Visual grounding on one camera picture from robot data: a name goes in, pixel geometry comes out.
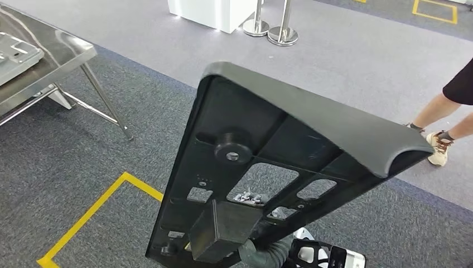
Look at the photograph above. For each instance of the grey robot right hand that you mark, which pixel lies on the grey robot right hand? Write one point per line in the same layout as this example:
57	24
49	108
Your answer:
248	255

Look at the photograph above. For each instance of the black plastic frame part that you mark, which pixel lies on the black plastic frame part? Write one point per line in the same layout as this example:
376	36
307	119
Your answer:
240	111

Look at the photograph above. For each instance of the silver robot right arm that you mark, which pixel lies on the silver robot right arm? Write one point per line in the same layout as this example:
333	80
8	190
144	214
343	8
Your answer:
273	255

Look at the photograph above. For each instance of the stainless steel workbench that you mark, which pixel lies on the stainless steel workbench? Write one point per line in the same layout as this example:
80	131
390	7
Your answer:
55	51

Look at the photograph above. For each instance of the person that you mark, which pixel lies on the person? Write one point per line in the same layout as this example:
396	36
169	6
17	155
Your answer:
436	110

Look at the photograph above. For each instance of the white display plinth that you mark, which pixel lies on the white display plinth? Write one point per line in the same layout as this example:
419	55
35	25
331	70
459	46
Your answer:
207	13

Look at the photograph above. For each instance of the grey stamped metal plate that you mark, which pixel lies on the grey stamped metal plate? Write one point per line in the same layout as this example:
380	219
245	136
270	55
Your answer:
18	59

